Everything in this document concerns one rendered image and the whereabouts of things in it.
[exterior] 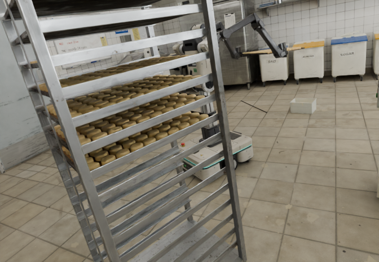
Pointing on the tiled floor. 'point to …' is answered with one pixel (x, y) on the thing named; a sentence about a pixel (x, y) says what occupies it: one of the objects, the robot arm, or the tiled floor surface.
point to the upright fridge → (244, 74)
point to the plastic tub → (303, 105)
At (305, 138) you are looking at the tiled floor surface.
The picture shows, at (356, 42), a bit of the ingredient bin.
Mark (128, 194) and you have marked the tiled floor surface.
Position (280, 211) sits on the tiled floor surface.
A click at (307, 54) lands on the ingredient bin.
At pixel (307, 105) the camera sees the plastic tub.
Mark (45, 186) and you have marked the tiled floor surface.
